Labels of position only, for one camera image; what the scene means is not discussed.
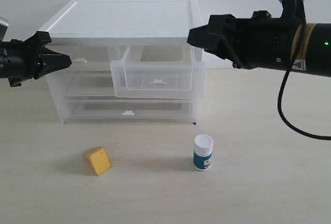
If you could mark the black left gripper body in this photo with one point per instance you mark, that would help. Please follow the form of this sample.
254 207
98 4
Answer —
23 60

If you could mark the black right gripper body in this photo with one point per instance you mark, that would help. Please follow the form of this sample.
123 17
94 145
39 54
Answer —
257 42

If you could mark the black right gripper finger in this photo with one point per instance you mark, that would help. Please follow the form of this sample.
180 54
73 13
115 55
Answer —
198 36
217 49

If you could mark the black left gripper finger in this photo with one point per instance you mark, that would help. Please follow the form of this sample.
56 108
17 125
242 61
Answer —
49 71
52 59

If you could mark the white capped teal bottle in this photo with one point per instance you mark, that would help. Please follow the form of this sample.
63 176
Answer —
202 152

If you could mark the yellow cheese wedge toy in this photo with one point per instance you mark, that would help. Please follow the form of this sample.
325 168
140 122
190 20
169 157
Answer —
98 160

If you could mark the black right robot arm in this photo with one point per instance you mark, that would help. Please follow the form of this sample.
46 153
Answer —
310 51

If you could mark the clear middle wide drawer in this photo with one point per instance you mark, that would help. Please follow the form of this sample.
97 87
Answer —
81 85

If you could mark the clear wide drawer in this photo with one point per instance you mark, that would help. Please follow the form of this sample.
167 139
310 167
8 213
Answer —
81 85
74 109

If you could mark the clear bottom wide drawer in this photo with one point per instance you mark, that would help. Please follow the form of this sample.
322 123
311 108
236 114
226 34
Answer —
74 109

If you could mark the white plastic drawer cabinet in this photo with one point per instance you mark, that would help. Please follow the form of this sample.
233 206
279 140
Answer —
121 23

